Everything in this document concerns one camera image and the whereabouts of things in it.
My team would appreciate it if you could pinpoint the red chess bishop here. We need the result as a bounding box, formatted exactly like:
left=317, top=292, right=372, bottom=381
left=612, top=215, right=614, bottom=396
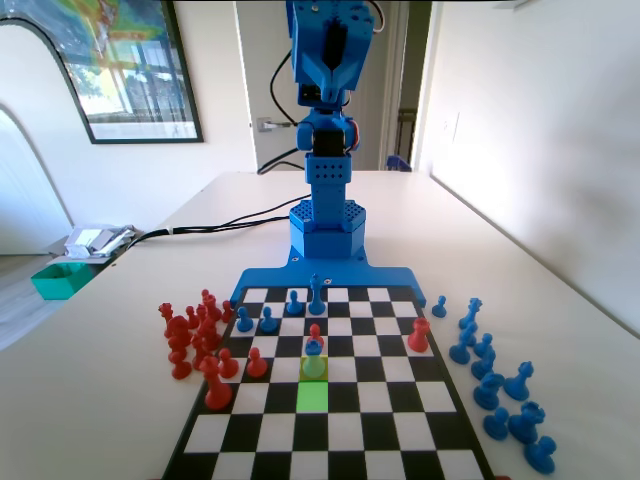
left=195, top=304, right=221, bottom=351
left=200, top=288, right=224, bottom=324

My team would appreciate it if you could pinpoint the silver door handle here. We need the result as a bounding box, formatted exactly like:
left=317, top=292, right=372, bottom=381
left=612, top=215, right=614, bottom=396
left=257, top=116, right=301, bottom=133

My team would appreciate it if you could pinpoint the black and white chessboard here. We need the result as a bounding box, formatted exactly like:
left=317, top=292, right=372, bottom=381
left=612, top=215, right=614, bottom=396
left=159, top=285, right=496, bottom=480

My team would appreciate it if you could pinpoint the blue chess knight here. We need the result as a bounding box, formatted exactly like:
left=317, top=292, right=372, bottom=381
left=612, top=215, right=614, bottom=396
left=472, top=372, right=506, bottom=409

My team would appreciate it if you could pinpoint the red piece board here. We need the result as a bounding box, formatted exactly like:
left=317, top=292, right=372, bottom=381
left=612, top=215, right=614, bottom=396
left=406, top=317, right=432, bottom=355

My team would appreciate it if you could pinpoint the blue chess rook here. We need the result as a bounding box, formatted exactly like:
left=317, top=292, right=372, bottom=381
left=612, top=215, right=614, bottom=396
left=508, top=401, right=546, bottom=445

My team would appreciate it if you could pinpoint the green plastic box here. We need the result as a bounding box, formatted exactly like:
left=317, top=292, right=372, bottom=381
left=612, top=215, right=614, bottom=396
left=30, top=263, right=91, bottom=301

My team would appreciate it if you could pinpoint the black framed poster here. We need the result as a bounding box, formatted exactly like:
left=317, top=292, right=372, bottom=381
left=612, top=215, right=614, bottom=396
left=0, top=0, right=205, bottom=145

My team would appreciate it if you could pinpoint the blue chess bishop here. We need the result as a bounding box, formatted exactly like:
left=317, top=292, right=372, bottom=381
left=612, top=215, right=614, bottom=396
left=470, top=348, right=497, bottom=381
left=448, top=323, right=477, bottom=365

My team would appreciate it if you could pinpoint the white door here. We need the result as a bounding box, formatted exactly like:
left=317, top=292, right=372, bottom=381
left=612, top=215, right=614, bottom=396
left=234, top=0, right=401, bottom=174

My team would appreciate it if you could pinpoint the white arched panel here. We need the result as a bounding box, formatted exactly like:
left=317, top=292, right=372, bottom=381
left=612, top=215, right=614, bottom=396
left=0, top=17, right=76, bottom=257

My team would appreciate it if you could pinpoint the blue chess queen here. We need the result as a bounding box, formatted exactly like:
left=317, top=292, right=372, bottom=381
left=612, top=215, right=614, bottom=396
left=458, top=297, right=485, bottom=331

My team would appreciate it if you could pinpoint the black table cable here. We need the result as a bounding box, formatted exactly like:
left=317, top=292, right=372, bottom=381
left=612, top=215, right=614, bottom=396
left=107, top=197, right=314, bottom=264
left=107, top=214, right=296, bottom=264

